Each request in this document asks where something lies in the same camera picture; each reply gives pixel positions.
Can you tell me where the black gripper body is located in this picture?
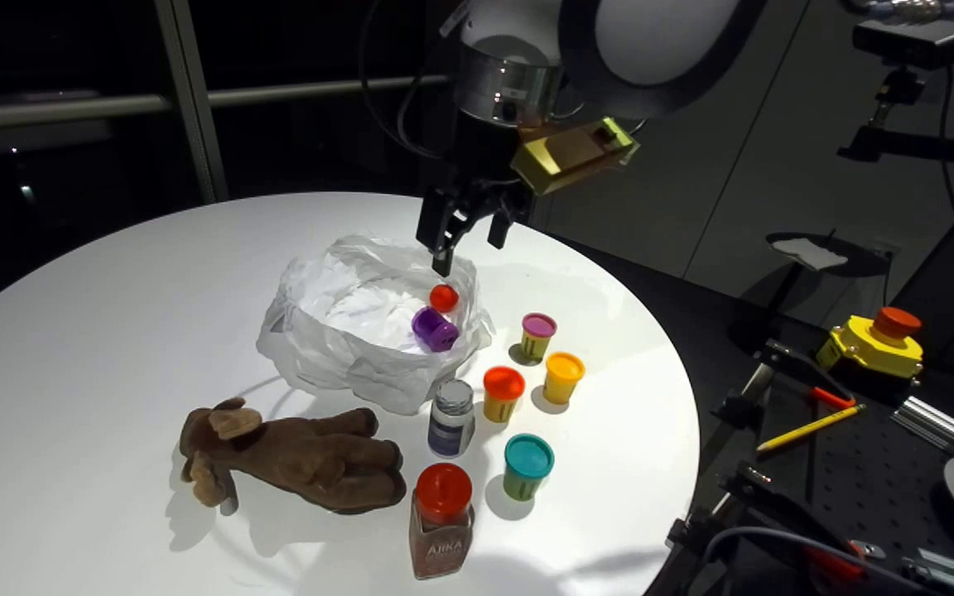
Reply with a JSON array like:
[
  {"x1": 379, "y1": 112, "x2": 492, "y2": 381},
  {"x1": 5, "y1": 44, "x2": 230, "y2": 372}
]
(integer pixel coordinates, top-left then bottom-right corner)
[{"x1": 449, "y1": 109, "x2": 539, "y2": 210}]

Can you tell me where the small red capped container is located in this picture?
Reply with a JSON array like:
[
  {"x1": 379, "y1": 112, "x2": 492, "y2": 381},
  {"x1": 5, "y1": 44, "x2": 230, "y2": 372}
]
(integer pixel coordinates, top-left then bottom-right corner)
[{"x1": 428, "y1": 282, "x2": 463, "y2": 314}]

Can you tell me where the purple dough tub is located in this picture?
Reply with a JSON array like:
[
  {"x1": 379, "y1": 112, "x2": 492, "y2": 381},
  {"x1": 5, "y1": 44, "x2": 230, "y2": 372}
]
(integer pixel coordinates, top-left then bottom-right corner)
[{"x1": 407, "y1": 306, "x2": 463, "y2": 358}]

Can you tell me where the dough tub with pink lid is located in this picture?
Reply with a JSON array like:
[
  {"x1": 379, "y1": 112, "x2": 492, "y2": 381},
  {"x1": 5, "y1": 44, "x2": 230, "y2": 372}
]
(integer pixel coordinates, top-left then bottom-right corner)
[{"x1": 517, "y1": 307, "x2": 559, "y2": 369}]

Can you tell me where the dough tub with yellow lid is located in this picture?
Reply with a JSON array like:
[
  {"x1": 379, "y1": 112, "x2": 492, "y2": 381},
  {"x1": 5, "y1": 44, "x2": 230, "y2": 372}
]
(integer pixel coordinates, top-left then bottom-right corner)
[{"x1": 539, "y1": 349, "x2": 590, "y2": 409}]

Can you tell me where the dough tub with orange lid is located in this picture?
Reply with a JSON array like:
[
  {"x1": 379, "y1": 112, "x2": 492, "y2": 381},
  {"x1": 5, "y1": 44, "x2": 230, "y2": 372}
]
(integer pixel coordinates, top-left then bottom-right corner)
[{"x1": 481, "y1": 365, "x2": 532, "y2": 427}]

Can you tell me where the small bottle with white cap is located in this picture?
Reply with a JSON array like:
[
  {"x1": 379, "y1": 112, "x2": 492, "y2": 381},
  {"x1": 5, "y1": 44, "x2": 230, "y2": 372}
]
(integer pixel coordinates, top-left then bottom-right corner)
[{"x1": 424, "y1": 379, "x2": 479, "y2": 459}]

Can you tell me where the dough tub with teal lid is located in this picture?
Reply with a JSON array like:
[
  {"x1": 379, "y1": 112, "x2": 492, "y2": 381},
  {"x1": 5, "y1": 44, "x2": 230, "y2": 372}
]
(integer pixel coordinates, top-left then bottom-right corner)
[{"x1": 502, "y1": 430, "x2": 557, "y2": 505}]

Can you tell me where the brown plush moose toy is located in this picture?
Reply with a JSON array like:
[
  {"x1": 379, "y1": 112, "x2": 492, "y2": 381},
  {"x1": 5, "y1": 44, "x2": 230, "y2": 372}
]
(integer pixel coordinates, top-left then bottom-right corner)
[{"x1": 177, "y1": 395, "x2": 412, "y2": 521}]

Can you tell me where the spice jar with red lid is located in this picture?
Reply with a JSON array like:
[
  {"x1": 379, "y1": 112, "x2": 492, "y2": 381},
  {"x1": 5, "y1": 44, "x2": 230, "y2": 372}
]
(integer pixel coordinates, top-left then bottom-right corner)
[{"x1": 407, "y1": 459, "x2": 479, "y2": 583}]

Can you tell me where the translucent white plastic bag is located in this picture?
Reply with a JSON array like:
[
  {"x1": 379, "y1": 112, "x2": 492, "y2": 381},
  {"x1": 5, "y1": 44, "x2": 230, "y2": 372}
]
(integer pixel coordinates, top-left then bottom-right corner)
[{"x1": 256, "y1": 231, "x2": 502, "y2": 418}]

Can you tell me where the yellow pencil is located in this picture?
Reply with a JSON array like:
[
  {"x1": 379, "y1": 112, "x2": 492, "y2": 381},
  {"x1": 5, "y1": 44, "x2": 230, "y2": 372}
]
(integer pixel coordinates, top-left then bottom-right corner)
[{"x1": 751, "y1": 400, "x2": 864, "y2": 457}]

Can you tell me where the yellow emergency stop button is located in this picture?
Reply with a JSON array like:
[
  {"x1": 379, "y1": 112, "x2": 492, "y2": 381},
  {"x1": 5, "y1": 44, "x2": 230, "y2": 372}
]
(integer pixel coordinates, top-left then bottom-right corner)
[{"x1": 814, "y1": 306, "x2": 928, "y2": 384}]

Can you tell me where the grey horizontal window railing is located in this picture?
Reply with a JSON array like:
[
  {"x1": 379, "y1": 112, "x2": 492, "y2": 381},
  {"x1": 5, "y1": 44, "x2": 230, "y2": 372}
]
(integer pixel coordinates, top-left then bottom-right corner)
[{"x1": 0, "y1": 70, "x2": 455, "y2": 135}]

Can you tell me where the black perforated breadboard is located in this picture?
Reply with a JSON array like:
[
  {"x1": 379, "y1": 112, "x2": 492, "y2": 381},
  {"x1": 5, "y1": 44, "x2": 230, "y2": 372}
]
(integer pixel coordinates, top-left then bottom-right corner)
[{"x1": 696, "y1": 327, "x2": 954, "y2": 596}]

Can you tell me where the glossy wrist camera box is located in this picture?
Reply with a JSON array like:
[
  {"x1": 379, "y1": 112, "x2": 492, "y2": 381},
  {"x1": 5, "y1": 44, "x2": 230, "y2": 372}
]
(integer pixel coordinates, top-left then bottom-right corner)
[{"x1": 507, "y1": 112, "x2": 642, "y2": 199}]

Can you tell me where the light grey window post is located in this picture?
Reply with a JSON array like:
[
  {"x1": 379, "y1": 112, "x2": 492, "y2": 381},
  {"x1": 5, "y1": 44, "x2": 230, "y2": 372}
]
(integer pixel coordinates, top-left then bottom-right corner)
[{"x1": 153, "y1": 0, "x2": 230, "y2": 207}]

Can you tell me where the red handled tool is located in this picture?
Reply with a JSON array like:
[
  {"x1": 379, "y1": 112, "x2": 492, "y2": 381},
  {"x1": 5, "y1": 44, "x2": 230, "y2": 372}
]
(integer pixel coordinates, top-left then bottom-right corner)
[{"x1": 805, "y1": 381, "x2": 862, "y2": 414}]

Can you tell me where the grey cable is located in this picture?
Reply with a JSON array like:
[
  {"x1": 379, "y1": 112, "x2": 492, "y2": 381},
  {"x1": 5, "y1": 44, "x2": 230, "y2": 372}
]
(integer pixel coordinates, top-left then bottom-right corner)
[{"x1": 696, "y1": 521, "x2": 954, "y2": 596}]

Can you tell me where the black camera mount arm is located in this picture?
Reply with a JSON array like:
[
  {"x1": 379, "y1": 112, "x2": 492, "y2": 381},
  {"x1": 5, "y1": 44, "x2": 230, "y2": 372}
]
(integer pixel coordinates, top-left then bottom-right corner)
[{"x1": 836, "y1": 62, "x2": 954, "y2": 173}]

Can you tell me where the black camera on stand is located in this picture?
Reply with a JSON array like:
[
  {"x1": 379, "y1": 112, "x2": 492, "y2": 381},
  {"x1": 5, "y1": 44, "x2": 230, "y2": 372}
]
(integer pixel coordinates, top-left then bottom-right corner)
[{"x1": 851, "y1": 14, "x2": 954, "y2": 72}]

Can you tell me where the aluminium profile rail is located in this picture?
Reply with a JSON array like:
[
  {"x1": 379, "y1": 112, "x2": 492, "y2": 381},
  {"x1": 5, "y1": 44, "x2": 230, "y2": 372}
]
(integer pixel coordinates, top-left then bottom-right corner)
[{"x1": 890, "y1": 391, "x2": 954, "y2": 455}]

